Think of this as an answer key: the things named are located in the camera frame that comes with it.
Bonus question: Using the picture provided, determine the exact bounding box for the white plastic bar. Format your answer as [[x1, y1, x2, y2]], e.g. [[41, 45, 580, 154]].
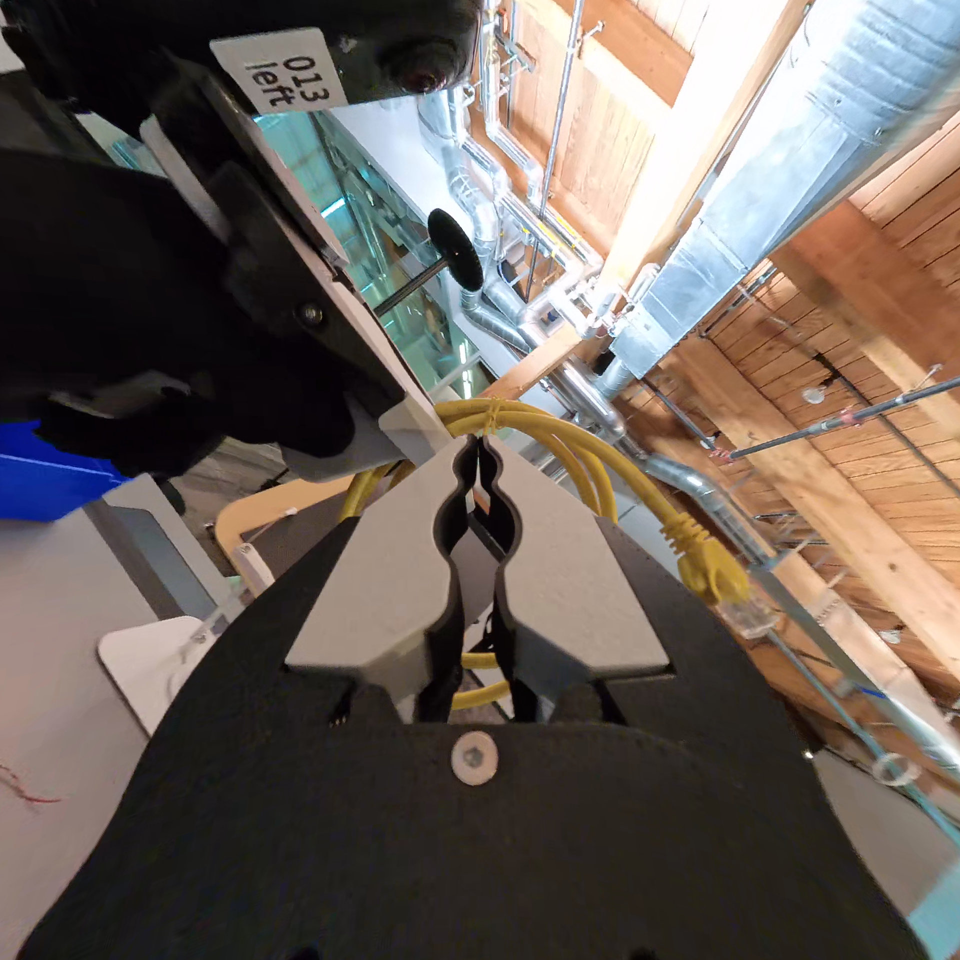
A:
[[231, 543, 277, 597]]

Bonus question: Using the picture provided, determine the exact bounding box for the yellow ethernet cable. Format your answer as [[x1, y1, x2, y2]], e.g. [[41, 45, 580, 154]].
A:
[[337, 397, 777, 714]]

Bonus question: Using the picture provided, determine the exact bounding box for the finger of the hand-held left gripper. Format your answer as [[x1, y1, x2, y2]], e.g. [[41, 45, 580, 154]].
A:
[[281, 420, 405, 485], [322, 247, 455, 470]]

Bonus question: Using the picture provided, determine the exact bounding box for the round silver pipe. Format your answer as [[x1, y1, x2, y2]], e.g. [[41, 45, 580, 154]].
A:
[[416, 82, 627, 444]]

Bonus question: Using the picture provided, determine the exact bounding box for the rectangular silver duct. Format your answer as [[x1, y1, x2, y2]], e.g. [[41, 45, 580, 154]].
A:
[[611, 0, 960, 380]]

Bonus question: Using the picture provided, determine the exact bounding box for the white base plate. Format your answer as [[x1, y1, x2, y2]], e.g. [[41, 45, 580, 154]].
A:
[[97, 615, 226, 738]]

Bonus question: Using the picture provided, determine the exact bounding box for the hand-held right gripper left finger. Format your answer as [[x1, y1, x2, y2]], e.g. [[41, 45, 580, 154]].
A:
[[285, 436, 481, 723]]

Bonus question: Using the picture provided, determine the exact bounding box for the dark table with wooden edge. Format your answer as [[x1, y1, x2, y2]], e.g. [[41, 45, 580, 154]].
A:
[[213, 472, 361, 594]]

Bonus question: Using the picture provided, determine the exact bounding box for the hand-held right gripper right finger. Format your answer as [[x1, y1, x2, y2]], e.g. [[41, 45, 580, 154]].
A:
[[480, 441, 669, 723]]

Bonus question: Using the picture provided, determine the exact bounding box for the person's left hand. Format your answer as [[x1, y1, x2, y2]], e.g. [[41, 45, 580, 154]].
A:
[[0, 146, 357, 481]]

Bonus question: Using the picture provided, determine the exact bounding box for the red twist tie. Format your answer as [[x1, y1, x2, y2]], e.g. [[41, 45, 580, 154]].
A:
[[0, 763, 63, 813]]

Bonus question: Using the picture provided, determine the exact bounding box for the blue plastic bin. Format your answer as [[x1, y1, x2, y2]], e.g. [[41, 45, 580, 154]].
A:
[[0, 420, 132, 522]]

